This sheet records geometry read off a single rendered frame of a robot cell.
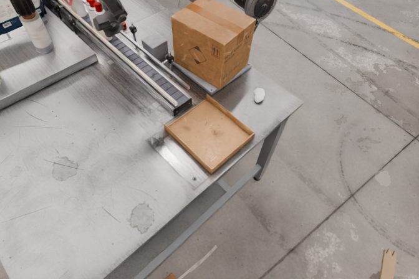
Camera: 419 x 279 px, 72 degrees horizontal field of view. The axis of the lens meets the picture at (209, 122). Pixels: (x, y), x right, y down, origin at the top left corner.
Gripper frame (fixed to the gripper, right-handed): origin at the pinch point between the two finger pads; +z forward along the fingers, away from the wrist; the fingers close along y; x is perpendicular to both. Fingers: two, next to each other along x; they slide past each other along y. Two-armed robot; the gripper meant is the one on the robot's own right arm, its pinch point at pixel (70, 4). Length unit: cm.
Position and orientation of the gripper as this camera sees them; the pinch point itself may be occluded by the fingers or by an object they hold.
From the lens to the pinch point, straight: 177.1
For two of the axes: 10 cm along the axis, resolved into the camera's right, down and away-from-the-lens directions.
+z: -0.4, 6.0, 8.0
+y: 6.9, 5.9, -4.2
